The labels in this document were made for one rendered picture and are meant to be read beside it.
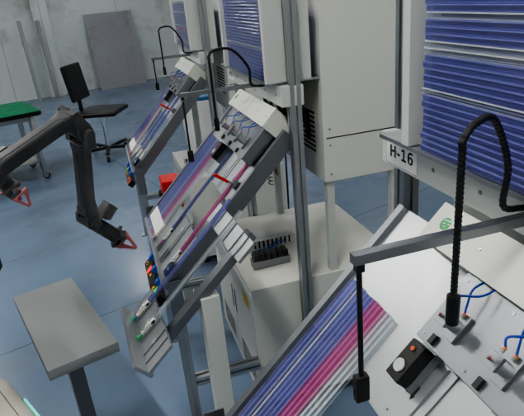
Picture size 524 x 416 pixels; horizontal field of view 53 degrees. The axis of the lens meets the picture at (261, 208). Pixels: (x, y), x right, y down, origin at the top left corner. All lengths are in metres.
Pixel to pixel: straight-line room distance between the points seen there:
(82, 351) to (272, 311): 0.72
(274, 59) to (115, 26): 10.51
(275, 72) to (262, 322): 0.97
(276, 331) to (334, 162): 0.72
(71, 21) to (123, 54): 1.19
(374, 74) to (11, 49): 10.40
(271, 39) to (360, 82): 0.37
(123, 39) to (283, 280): 10.46
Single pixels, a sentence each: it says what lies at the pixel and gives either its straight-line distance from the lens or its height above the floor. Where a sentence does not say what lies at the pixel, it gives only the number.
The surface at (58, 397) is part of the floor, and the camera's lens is 2.80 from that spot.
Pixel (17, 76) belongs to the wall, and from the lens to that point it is 11.96.
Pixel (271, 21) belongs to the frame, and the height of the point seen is 1.59.
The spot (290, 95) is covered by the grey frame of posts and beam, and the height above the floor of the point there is 1.35.
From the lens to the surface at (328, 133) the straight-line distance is 1.92.
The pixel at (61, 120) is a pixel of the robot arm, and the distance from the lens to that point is 1.82.
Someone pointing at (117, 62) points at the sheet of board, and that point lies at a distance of 12.11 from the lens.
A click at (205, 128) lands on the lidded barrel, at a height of 0.28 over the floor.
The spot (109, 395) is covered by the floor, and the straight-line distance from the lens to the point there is 2.71.
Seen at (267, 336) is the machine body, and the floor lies 0.40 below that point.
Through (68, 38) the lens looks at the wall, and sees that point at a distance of 12.15.
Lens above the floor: 1.68
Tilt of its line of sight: 22 degrees down
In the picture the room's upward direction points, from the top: 5 degrees counter-clockwise
